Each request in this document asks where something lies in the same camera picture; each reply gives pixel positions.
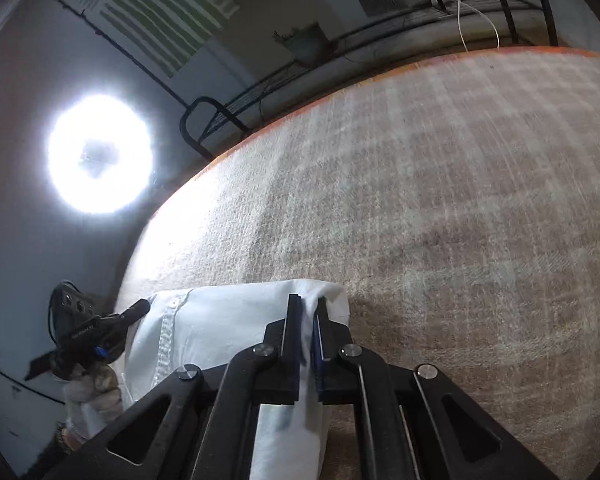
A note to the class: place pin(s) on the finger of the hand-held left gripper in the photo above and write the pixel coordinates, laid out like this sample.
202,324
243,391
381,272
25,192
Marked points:
102,352
132,311

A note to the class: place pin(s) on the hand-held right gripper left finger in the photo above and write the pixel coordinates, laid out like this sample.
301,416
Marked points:
294,340

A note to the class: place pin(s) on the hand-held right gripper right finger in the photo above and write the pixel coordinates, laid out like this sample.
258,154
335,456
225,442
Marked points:
318,340

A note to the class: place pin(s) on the white shirt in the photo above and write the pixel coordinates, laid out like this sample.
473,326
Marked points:
215,325

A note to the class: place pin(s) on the person's left hand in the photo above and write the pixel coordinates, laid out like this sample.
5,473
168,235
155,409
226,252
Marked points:
95,395

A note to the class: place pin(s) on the beige woven blanket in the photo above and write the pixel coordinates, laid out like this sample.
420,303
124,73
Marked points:
455,210

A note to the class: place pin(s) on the potted plant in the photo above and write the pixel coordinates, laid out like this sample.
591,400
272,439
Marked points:
307,42

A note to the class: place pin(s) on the green striped wall hanging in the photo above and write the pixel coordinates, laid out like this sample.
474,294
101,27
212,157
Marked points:
165,15

